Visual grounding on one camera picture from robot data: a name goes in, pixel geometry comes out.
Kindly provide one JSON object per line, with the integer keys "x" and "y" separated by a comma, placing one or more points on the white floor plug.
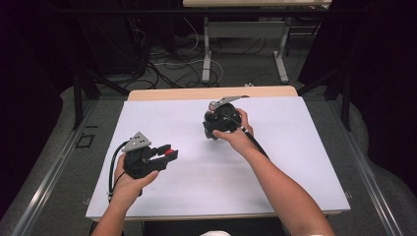
{"x": 249, "y": 84}

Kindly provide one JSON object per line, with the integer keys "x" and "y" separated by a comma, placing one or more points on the person's dark clothing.
{"x": 203, "y": 226}

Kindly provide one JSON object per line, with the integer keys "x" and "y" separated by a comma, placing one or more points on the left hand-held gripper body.
{"x": 137, "y": 162}

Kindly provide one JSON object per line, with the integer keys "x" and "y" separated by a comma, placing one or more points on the white table mat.
{"x": 209, "y": 177}

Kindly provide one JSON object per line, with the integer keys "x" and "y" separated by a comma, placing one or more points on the black metal stand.
{"x": 345, "y": 98}
{"x": 78, "y": 98}

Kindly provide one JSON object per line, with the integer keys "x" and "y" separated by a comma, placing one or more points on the person's right hand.
{"x": 241, "y": 139}

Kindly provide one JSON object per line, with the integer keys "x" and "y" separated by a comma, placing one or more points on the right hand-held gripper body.
{"x": 227, "y": 119}

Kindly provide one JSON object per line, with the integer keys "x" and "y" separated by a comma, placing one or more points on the aluminium floor rail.
{"x": 49, "y": 178}
{"x": 370, "y": 177}

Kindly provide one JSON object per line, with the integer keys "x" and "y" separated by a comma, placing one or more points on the desk with white legs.
{"x": 244, "y": 29}

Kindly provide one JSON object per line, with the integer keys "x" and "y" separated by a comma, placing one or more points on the person's left hand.
{"x": 128, "y": 187}

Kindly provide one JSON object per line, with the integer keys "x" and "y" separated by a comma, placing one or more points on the red bottle cap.
{"x": 169, "y": 151}

